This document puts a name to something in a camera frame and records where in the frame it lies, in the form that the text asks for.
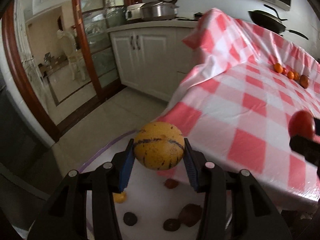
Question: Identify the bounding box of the yellow striped pepino melon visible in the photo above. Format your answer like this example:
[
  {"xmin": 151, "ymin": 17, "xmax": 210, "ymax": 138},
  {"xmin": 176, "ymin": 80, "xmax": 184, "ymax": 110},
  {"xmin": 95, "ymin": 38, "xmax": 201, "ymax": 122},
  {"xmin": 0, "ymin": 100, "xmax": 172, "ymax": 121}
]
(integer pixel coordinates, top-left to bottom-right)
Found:
[{"xmin": 133, "ymin": 122, "xmax": 185, "ymax": 171}]

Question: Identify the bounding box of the wrinkled red apple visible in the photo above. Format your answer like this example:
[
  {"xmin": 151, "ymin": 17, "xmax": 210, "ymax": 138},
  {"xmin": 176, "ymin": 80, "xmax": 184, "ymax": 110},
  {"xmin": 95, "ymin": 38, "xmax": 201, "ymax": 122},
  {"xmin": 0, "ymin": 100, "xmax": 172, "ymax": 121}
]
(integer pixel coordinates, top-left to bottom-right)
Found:
[{"xmin": 299, "ymin": 75, "xmax": 310, "ymax": 89}]

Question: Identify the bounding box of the orange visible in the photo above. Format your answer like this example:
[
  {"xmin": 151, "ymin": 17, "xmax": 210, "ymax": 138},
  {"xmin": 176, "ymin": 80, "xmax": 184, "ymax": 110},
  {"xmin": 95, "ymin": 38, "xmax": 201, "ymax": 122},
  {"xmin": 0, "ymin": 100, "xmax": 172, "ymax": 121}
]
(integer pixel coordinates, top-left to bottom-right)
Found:
[{"xmin": 293, "ymin": 72, "xmax": 300, "ymax": 82}]

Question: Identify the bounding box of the orange mandarin front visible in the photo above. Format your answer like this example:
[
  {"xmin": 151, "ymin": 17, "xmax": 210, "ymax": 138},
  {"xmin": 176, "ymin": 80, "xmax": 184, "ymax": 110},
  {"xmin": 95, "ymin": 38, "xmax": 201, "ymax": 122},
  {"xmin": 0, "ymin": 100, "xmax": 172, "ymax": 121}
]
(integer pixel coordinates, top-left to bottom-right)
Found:
[{"xmin": 287, "ymin": 71, "xmax": 295, "ymax": 80}]

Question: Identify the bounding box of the orange mandarin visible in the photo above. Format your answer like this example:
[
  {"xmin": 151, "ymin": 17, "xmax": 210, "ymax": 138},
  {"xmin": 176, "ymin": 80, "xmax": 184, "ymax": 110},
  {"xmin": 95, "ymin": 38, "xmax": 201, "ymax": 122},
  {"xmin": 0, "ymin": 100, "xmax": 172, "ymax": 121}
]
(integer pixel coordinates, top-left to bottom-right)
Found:
[
  {"xmin": 273, "ymin": 63, "xmax": 283, "ymax": 74},
  {"xmin": 287, "ymin": 71, "xmax": 295, "ymax": 80}
]

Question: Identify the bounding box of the white kitchen cabinet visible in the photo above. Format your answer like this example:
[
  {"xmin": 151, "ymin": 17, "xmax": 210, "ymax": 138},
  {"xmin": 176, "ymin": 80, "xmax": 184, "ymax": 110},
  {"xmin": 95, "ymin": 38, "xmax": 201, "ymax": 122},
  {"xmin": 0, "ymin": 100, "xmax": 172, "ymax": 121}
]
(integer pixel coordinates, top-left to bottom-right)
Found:
[{"xmin": 108, "ymin": 20, "xmax": 197, "ymax": 101}]

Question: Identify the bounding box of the yellow pale melon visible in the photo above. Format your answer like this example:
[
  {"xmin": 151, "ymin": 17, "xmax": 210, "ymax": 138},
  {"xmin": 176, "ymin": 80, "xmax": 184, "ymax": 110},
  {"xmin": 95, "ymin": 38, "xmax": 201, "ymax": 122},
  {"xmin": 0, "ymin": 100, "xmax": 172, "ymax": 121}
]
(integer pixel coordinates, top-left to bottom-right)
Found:
[{"xmin": 113, "ymin": 191, "xmax": 127, "ymax": 204}]

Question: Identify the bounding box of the red brown fruit in box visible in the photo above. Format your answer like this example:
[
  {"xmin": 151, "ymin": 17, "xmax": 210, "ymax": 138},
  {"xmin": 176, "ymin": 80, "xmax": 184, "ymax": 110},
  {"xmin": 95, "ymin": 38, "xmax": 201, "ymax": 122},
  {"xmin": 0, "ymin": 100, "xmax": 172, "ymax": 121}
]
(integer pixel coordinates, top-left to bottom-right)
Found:
[{"xmin": 178, "ymin": 204, "xmax": 203, "ymax": 228}]

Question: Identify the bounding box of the small dark red fruit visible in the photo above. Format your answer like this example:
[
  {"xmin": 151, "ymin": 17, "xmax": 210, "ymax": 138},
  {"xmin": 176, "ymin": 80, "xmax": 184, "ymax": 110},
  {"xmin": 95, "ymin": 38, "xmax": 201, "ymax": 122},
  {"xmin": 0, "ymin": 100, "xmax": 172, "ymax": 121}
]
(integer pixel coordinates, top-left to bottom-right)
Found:
[{"xmin": 164, "ymin": 179, "xmax": 179, "ymax": 190}]

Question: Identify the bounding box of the dark mangosteen in box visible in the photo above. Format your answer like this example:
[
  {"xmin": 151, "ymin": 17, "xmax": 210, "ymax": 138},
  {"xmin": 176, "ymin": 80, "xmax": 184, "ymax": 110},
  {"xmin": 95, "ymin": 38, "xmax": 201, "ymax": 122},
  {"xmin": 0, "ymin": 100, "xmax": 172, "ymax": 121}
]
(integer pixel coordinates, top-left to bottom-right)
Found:
[{"xmin": 123, "ymin": 212, "xmax": 138, "ymax": 226}]

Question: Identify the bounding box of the white foam box purple rim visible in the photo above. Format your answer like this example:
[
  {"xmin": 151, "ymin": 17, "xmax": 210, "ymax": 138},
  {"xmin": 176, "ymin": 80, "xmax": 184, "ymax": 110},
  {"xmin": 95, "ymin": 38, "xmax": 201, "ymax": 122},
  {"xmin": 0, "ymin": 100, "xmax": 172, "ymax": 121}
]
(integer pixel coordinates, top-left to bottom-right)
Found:
[{"xmin": 77, "ymin": 129, "xmax": 231, "ymax": 240}]

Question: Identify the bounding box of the red white checkered tablecloth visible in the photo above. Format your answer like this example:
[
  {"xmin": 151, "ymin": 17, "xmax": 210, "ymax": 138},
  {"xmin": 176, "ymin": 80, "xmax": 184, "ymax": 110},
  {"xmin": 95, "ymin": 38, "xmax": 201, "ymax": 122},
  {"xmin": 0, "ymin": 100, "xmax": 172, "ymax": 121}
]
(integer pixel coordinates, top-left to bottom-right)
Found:
[{"xmin": 159, "ymin": 8, "xmax": 319, "ymax": 206}]

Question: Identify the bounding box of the white dining chair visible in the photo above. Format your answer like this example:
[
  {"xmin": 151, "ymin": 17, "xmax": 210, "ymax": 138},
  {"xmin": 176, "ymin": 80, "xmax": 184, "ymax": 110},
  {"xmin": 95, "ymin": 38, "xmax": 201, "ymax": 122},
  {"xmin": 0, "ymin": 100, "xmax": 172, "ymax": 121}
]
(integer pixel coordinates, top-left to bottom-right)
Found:
[{"xmin": 56, "ymin": 29, "xmax": 86, "ymax": 81}]

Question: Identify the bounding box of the black wok pan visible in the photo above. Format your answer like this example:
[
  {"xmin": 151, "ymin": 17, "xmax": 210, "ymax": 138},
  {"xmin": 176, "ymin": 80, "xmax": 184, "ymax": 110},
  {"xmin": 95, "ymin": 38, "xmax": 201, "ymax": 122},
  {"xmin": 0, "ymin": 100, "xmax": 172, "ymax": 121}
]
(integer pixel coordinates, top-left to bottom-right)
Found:
[{"xmin": 248, "ymin": 4, "xmax": 309, "ymax": 40}]

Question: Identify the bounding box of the silver cooking pot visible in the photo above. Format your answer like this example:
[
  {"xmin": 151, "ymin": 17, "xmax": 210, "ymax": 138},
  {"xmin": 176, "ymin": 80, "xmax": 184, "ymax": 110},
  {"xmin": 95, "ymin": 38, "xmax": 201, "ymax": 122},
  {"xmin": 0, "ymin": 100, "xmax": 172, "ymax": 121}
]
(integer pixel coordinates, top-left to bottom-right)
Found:
[{"xmin": 140, "ymin": 1, "xmax": 178, "ymax": 21}]

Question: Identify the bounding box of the wooden door frame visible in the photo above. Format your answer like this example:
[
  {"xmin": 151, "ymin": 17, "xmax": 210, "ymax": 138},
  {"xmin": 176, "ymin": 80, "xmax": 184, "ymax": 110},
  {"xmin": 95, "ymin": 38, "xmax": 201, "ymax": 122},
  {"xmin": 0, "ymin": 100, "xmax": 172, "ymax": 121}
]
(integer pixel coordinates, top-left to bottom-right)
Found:
[{"xmin": 1, "ymin": 0, "xmax": 106, "ymax": 143}]

